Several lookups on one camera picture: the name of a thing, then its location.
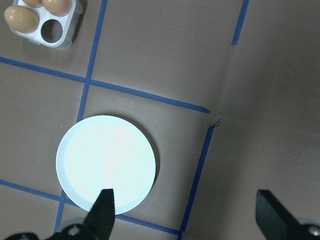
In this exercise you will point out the brown egg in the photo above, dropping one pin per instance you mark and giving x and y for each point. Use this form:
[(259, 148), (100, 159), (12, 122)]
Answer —
[(21, 19), (32, 2), (57, 7)]

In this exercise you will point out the round white plate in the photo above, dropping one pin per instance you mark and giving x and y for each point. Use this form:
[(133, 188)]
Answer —
[(107, 155)]

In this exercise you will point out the clear plastic egg box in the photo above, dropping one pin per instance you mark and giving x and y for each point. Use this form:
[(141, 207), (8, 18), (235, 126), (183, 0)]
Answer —
[(67, 32)]

